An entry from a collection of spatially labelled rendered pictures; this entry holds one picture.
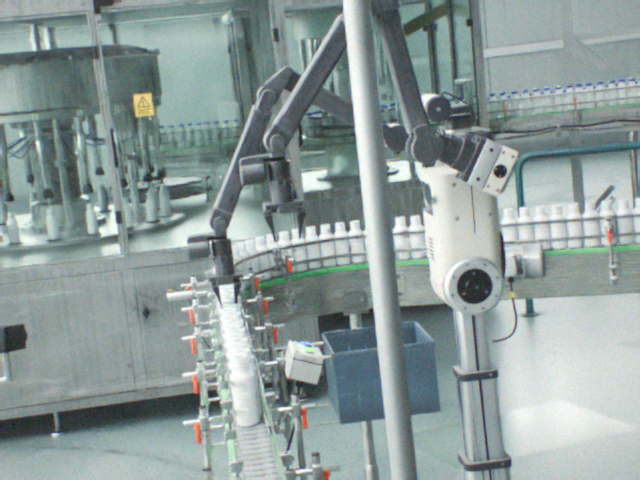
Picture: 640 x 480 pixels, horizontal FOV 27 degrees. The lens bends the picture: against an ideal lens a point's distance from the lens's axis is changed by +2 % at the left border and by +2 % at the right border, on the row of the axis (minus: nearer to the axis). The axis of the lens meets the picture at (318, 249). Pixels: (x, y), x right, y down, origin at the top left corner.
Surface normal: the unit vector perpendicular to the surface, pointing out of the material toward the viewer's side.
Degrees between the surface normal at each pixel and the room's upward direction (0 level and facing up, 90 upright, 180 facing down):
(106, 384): 90
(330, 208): 90
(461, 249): 101
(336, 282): 90
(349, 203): 90
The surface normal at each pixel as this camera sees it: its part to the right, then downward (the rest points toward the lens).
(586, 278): -0.21, 0.17
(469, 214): 0.11, 0.14
